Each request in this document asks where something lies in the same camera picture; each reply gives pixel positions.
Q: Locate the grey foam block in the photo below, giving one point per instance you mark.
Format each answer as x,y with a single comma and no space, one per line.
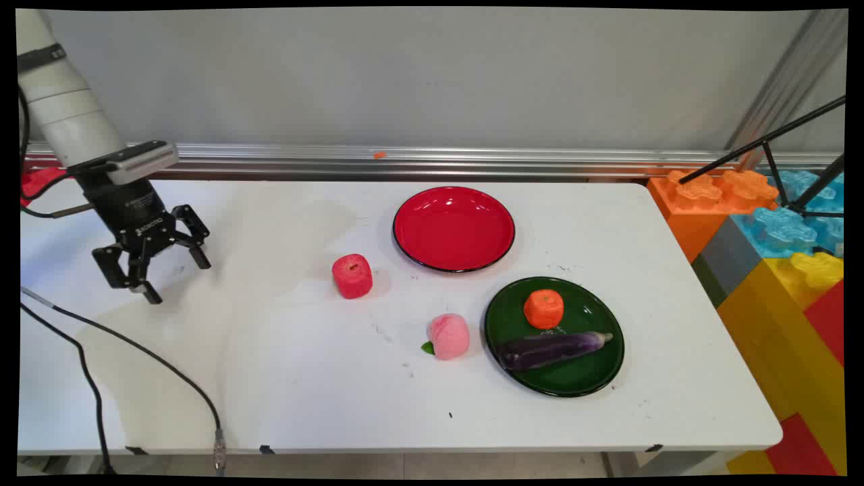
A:
725,260

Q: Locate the orange foam block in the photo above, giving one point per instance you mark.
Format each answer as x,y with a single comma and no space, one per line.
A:
695,209

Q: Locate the red round plate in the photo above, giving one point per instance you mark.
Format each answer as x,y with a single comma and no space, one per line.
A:
453,229

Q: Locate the aluminium rail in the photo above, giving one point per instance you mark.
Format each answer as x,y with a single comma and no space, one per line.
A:
472,162

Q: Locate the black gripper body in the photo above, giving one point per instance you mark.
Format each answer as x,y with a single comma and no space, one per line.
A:
131,209

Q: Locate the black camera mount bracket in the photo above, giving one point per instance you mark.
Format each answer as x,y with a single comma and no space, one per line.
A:
91,166

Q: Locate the slanted aluminium post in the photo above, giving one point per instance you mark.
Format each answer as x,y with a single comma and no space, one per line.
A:
790,81

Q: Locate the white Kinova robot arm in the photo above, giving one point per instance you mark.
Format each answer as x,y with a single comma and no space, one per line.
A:
64,108

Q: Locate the black tripod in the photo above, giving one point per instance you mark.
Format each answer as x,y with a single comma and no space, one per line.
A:
769,143

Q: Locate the blue foam block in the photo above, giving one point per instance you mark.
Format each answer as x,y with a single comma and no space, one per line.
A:
783,233

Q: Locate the giant coloured building blocks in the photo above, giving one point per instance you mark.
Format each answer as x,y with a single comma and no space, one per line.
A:
776,337

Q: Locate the red object behind table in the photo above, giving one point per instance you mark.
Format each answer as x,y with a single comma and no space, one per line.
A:
39,183

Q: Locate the purple toy eggplant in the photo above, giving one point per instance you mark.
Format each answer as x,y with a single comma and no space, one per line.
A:
547,349

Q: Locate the pink toy peach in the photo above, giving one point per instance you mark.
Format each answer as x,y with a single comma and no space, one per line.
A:
449,336

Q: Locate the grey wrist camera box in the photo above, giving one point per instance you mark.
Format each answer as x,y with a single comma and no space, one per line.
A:
142,160

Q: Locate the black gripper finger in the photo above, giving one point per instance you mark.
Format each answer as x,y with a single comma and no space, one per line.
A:
194,233
125,270

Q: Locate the dark green round plate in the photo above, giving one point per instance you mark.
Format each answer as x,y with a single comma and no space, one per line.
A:
580,374

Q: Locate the red toy apple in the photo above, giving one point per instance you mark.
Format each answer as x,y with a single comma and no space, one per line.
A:
352,277

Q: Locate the orange toy fruit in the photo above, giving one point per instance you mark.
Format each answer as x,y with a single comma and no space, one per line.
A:
544,309

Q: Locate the red foam block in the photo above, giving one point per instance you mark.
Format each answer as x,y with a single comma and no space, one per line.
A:
829,320

